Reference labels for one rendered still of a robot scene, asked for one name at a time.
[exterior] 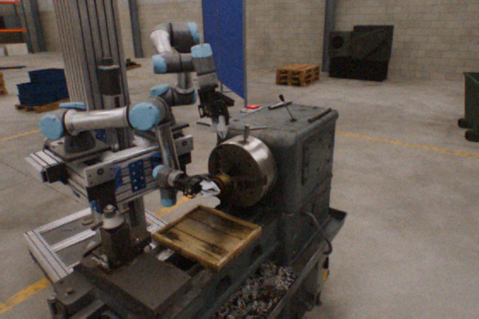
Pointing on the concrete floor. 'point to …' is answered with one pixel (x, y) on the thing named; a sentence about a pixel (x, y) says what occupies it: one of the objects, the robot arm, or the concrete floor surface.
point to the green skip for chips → (471, 107)
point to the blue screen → (227, 38)
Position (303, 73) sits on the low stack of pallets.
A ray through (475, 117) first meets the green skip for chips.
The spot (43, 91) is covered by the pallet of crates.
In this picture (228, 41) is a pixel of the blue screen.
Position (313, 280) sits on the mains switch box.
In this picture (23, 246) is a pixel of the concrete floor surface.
